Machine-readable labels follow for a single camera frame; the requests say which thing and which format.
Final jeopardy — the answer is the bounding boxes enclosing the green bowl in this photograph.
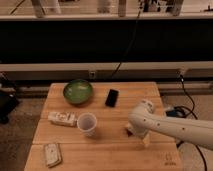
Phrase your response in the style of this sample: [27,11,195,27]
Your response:
[63,79,93,105]

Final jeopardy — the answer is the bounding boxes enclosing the black floor cables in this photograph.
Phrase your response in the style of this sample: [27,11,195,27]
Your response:
[163,73,208,171]

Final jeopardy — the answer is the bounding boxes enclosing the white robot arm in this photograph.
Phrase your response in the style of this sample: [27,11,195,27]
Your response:
[127,99,213,151]

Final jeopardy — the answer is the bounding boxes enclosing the small white sponge pad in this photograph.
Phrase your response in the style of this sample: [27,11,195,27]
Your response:
[44,143,62,168]

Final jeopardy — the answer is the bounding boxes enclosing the black rectangular block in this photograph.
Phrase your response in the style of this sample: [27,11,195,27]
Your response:
[105,89,119,107]

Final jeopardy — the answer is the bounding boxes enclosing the black hanging cable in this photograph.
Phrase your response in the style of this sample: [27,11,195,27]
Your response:
[110,0,145,78]

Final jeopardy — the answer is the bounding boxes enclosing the wall power outlet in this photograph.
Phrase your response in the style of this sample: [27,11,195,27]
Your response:
[89,71,96,79]

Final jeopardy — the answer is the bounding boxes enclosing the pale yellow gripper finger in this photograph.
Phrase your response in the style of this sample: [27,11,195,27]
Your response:
[142,134,150,147]

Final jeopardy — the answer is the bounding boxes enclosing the white rectangular packet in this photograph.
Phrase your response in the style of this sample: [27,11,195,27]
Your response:
[48,112,77,127]

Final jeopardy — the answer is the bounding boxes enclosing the dark object at left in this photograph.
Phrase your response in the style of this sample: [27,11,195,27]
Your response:
[0,72,19,124]

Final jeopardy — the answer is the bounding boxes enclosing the translucent plastic cup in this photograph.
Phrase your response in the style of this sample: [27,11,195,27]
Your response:
[77,113,97,137]

